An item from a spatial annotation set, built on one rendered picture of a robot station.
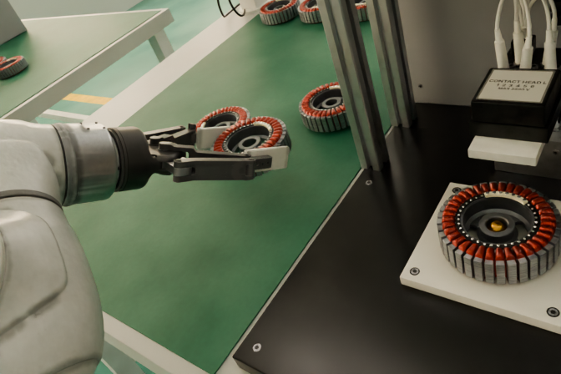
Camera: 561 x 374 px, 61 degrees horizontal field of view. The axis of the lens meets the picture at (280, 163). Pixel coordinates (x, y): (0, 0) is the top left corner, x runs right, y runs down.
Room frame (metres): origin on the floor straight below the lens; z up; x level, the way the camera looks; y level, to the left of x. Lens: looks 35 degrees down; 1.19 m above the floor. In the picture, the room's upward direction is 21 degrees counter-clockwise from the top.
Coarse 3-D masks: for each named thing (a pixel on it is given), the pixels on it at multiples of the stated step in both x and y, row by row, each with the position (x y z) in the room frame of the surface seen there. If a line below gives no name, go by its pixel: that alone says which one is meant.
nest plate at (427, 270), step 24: (432, 216) 0.38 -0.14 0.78; (432, 240) 0.34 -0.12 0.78; (408, 264) 0.33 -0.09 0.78; (432, 264) 0.32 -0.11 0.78; (432, 288) 0.29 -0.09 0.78; (456, 288) 0.28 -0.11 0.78; (480, 288) 0.27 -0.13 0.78; (504, 288) 0.26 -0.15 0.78; (528, 288) 0.25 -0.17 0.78; (552, 288) 0.24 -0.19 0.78; (504, 312) 0.24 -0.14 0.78; (528, 312) 0.23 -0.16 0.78; (552, 312) 0.22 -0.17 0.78
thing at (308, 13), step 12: (276, 0) 1.30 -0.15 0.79; (288, 0) 1.28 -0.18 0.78; (312, 0) 1.20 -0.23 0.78; (360, 0) 1.11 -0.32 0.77; (264, 12) 1.25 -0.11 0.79; (276, 12) 1.22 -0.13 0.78; (288, 12) 1.21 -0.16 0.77; (300, 12) 1.16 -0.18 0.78; (312, 12) 1.13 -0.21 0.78; (360, 12) 1.03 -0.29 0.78
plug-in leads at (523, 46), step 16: (528, 0) 0.43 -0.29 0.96; (544, 0) 0.40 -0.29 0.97; (496, 16) 0.42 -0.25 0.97; (528, 16) 0.40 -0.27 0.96; (496, 32) 0.42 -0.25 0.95; (528, 32) 0.39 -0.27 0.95; (496, 48) 0.42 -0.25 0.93; (512, 48) 0.45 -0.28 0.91; (528, 48) 0.39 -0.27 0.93; (544, 48) 0.39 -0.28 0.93; (528, 64) 0.39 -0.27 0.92; (544, 64) 0.39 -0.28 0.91
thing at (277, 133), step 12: (252, 120) 0.62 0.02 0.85; (264, 120) 0.61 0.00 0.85; (276, 120) 0.60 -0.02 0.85; (228, 132) 0.61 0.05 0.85; (240, 132) 0.61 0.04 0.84; (252, 132) 0.61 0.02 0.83; (264, 132) 0.60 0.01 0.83; (276, 132) 0.56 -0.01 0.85; (216, 144) 0.59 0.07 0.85; (228, 144) 0.59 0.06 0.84; (240, 144) 0.58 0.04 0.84; (252, 144) 0.59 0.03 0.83; (264, 144) 0.55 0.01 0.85; (276, 144) 0.54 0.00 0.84; (288, 144) 0.56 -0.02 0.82
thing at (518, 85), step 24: (504, 72) 0.39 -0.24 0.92; (528, 72) 0.38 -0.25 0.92; (552, 72) 0.36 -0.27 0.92; (480, 96) 0.37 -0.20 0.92; (504, 96) 0.35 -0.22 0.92; (528, 96) 0.34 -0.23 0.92; (552, 96) 0.34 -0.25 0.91; (480, 120) 0.36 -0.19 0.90; (504, 120) 0.34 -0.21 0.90; (528, 120) 0.33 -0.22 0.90; (552, 120) 0.33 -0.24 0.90; (480, 144) 0.35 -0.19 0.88; (504, 144) 0.34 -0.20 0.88; (528, 144) 0.32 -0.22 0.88
